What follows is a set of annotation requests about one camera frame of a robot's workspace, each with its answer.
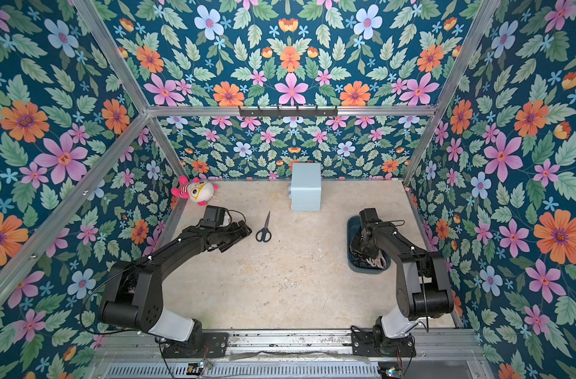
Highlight white slotted cable duct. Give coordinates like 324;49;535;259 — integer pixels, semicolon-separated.
104;362;381;378

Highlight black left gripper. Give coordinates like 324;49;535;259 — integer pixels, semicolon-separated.
214;219;253;250

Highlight black hook rail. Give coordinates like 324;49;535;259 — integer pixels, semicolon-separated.
237;106;338;118

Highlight pink white plush toy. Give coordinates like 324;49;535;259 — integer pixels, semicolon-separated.
171;176;218;206

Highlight light blue square box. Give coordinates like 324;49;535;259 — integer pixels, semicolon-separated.
289;163;322;212

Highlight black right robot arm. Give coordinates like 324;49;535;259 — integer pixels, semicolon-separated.
350;208;454;342

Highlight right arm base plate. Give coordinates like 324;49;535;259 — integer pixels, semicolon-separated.
350;325;417;358

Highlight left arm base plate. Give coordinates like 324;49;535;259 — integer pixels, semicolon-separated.
162;332;229;359

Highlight pink kitchen scissors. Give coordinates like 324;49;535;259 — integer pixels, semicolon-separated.
366;250;388;270

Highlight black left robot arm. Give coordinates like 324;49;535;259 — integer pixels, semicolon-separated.
99;205;252;346

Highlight dark blue handled scissors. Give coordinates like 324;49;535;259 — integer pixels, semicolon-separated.
256;212;272;243

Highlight teal plastic storage box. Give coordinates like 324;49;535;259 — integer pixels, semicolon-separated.
347;216;391;275

